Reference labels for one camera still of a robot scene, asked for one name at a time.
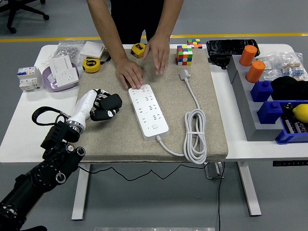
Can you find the black round knob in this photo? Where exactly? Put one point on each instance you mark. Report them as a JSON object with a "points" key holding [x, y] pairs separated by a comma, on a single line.
{"points": [[288, 107]]}

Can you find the purple bowl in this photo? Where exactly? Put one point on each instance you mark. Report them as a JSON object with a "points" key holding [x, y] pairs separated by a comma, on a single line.
{"points": [[59, 89]]}

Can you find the round yellow tape measure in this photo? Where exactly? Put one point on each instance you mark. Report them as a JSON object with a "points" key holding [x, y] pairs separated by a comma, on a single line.
{"points": [[91, 65]]}

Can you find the blue peg block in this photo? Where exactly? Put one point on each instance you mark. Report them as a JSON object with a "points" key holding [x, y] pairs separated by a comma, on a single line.
{"points": [[269, 113], [261, 92]]}

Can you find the black power adapter plug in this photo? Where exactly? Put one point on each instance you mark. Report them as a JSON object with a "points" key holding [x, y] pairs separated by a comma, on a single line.
{"points": [[111, 101]]}

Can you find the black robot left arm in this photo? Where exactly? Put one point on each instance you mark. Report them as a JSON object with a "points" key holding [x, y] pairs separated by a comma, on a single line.
{"points": [[60, 134]]}

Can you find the white switch panel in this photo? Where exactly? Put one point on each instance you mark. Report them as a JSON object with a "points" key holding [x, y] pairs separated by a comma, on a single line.
{"points": [[61, 63]]}

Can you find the grey-brown fabric mat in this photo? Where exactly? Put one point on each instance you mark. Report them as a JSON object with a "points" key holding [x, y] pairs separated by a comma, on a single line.
{"points": [[115, 139]]}

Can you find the orange cylinder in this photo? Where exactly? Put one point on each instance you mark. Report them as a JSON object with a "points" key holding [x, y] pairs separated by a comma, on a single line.
{"points": [[255, 72], [247, 56]]}

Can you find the black table control panel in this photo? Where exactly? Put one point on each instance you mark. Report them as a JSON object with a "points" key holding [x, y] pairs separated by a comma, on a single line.
{"points": [[288, 163]]}

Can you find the yellow lemon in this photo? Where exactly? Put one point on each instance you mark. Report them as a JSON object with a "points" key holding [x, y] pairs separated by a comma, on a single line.
{"points": [[302, 113]]}

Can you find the blue plastic bin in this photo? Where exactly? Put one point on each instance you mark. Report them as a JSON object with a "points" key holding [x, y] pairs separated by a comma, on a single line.
{"points": [[288, 138]]}

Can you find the flat white switch plate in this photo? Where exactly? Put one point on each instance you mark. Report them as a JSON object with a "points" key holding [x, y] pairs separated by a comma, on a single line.
{"points": [[92, 49]]}

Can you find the black office chair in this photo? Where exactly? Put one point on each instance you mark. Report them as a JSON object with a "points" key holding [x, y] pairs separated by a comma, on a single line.
{"points": [[11, 19]]}

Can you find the square yellow tape measure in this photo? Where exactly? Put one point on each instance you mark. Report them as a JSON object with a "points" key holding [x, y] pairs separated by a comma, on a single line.
{"points": [[138, 51]]}

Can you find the small colourful puzzle cube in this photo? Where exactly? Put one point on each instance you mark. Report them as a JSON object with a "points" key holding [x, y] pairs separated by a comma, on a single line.
{"points": [[195, 43]]}

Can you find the white circuit breaker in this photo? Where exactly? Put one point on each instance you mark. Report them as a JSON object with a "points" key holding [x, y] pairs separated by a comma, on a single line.
{"points": [[29, 79]]}

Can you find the person's body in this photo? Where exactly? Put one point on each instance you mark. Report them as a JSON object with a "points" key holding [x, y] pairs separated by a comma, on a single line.
{"points": [[134, 19]]}

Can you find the clear bag of resistors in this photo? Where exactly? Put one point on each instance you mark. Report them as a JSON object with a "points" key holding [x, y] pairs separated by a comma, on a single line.
{"points": [[292, 69]]}

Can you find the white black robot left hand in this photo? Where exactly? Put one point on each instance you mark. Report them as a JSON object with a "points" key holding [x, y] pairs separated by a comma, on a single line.
{"points": [[83, 106]]}

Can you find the person's left hand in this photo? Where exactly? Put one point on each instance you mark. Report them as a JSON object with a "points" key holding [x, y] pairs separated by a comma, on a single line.
{"points": [[161, 53]]}

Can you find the black cloth bundle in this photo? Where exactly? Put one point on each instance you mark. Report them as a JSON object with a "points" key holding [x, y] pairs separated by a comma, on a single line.
{"points": [[288, 87]]}

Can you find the white power strip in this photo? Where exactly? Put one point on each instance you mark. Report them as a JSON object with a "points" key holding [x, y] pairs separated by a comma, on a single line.
{"points": [[149, 113]]}

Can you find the large colourful puzzle cube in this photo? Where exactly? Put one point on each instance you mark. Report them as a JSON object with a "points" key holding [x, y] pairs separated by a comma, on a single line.
{"points": [[184, 56]]}

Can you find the clear plastic parts bag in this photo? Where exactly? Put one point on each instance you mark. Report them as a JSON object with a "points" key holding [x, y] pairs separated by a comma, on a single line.
{"points": [[272, 62]]}

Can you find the metal under-table bracket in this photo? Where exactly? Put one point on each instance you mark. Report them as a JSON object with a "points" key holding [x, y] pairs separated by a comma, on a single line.
{"points": [[211, 172]]}

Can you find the white wall socket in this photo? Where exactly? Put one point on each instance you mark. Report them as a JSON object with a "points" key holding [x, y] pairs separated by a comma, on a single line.
{"points": [[68, 78]]}

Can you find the black crackled tray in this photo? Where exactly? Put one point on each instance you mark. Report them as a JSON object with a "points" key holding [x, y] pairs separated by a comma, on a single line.
{"points": [[226, 48]]}

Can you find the person's right hand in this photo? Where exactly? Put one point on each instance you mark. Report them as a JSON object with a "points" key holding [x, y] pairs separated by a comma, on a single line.
{"points": [[130, 74]]}

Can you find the grey stepped block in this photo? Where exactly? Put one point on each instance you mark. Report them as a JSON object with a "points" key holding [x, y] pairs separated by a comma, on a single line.
{"points": [[245, 103]]}

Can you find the dark small parts row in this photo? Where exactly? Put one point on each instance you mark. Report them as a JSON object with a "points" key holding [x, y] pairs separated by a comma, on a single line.
{"points": [[296, 127]]}

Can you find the person's left forearm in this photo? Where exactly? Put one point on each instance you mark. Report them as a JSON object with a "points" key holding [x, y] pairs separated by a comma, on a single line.
{"points": [[172, 16]]}

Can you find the white table leg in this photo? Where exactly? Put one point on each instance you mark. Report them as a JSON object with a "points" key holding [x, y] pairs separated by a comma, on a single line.
{"points": [[80, 192], [250, 192]]}

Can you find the person's right forearm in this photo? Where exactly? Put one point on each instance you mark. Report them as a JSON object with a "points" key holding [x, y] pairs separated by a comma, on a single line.
{"points": [[108, 31]]}

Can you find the black pouch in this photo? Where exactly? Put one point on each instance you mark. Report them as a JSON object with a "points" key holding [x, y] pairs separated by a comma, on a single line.
{"points": [[219, 61]]}

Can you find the clear bag of screws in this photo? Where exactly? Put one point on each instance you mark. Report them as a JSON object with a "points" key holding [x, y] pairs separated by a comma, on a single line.
{"points": [[67, 49]]}

